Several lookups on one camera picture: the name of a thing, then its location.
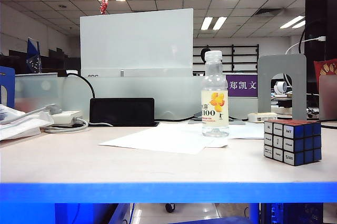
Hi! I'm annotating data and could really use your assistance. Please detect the blue white red Rubik's cube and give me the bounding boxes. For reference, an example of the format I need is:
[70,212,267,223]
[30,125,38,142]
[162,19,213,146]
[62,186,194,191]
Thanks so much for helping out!
[263,119,322,167]

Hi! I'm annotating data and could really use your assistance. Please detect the white paper sheet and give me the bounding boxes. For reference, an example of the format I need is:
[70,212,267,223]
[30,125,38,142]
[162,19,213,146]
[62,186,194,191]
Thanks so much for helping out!
[96,123,229,155]
[226,123,266,140]

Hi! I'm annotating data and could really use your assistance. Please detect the clear plastic drink bottle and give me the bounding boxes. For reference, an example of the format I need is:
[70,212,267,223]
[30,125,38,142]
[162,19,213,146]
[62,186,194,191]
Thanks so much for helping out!
[201,49,230,137]

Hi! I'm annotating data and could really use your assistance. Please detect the black rectangular box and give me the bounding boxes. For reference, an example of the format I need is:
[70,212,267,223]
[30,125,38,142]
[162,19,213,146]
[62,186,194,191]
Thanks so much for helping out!
[88,97,160,127]

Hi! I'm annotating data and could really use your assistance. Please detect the black chair headrest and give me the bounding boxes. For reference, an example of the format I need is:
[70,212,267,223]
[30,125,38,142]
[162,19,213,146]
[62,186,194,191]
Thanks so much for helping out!
[200,47,212,63]

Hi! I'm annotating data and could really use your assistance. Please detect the white translucent board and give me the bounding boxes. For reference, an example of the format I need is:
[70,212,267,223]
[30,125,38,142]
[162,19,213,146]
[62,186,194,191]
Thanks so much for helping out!
[79,8,194,77]

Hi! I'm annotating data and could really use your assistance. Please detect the purple name sign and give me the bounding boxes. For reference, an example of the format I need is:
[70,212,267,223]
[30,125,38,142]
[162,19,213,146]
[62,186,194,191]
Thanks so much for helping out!
[225,74,258,97]

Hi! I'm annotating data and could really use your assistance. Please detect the small white charger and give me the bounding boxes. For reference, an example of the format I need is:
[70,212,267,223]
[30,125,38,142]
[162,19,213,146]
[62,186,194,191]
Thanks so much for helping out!
[247,111,279,124]

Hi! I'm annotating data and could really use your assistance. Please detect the white power adapter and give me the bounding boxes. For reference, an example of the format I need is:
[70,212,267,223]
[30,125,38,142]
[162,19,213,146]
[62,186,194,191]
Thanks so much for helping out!
[51,110,83,125]

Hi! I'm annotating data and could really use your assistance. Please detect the small white desk fan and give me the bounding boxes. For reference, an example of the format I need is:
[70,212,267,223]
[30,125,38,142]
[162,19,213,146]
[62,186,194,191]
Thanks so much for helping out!
[273,81,288,96]

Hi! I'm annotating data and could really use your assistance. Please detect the frosted glass desk partition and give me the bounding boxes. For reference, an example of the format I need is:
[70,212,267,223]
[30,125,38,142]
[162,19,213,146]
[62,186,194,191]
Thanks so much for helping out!
[14,73,259,119]

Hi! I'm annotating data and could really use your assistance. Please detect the grey metal bookend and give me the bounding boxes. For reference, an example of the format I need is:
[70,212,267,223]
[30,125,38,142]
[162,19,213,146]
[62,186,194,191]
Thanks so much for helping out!
[257,54,309,125]

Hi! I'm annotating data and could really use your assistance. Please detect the blue flag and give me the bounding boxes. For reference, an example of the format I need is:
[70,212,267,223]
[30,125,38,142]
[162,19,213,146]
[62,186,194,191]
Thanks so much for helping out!
[25,37,43,74]

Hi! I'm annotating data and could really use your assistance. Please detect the clear plastic document bag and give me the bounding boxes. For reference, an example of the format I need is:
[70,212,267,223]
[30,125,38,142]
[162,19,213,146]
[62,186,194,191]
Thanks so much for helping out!
[0,104,55,141]

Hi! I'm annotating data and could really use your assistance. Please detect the pink translucent panel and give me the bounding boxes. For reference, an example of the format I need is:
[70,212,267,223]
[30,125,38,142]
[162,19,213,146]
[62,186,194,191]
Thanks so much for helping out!
[318,74,337,120]

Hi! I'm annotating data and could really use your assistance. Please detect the blue metal bookend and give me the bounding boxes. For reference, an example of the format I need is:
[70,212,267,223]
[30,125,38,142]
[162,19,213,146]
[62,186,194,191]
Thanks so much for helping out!
[0,66,16,109]

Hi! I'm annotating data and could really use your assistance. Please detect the red patterned cushion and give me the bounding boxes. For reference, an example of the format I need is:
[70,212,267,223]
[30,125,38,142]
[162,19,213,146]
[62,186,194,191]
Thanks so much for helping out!
[313,58,337,85]

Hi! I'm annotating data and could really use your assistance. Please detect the black monitor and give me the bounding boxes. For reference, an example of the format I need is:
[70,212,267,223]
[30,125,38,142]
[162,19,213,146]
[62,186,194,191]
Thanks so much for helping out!
[304,0,337,96]

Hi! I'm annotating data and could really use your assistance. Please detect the black wall shelf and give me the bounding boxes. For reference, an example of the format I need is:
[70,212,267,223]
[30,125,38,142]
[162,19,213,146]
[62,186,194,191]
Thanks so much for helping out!
[193,44,260,73]

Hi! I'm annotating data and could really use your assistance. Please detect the black power cable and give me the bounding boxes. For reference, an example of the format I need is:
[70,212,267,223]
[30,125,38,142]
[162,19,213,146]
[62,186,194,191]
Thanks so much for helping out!
[65,73,96,100]

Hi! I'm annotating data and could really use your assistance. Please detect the white coiled cable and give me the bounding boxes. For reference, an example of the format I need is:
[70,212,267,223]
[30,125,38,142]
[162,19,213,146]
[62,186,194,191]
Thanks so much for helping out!
[42,117,114,133]

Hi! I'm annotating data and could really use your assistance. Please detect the blue metal table frame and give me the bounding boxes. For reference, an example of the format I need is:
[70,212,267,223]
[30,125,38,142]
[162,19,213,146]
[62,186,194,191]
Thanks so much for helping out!
[0,182,337,224]

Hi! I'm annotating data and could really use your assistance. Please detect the grey plug with cable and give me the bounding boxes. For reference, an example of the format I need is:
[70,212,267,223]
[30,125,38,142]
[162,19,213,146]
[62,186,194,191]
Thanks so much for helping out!
[0,103,63,125]

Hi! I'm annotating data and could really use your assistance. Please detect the thin black hanging cable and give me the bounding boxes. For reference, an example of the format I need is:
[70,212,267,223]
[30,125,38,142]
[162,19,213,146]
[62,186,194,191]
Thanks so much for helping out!
[299,20,308,54]

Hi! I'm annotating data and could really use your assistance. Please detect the white USB cable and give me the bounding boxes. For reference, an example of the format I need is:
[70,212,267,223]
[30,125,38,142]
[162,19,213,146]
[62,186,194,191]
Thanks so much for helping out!
[285,36,327,55]

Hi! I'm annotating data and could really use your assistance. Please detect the thick black cable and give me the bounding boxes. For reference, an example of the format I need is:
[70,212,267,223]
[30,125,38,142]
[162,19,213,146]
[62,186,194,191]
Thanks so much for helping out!
[320,118,337,129]

